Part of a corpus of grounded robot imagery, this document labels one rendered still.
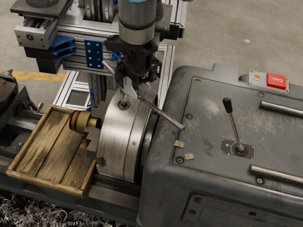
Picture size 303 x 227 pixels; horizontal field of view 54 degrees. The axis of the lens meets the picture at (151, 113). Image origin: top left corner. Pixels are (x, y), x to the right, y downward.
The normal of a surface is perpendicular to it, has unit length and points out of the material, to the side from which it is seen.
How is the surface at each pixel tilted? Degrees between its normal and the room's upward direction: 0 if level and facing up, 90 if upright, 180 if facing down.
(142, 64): 94
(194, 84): 0
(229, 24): 0
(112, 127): 32
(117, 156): 64
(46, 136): 0
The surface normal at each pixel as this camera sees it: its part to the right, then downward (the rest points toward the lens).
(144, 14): 0.41, 0.75
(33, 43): -0.13, 0.75
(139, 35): 0.16, 0.80
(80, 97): 0.07, -0.65
